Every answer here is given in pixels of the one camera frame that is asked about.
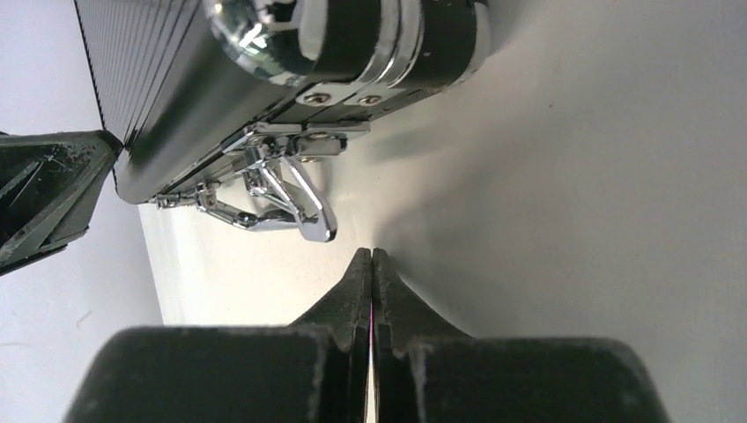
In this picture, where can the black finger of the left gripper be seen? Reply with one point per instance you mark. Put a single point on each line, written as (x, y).
(50, 185)

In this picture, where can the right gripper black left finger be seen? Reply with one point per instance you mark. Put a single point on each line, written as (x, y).
(311, 370)

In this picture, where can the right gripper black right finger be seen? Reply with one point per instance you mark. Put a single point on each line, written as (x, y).
(427, 370)

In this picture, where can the black aluminium poker case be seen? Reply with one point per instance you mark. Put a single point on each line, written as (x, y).
(220, 104)

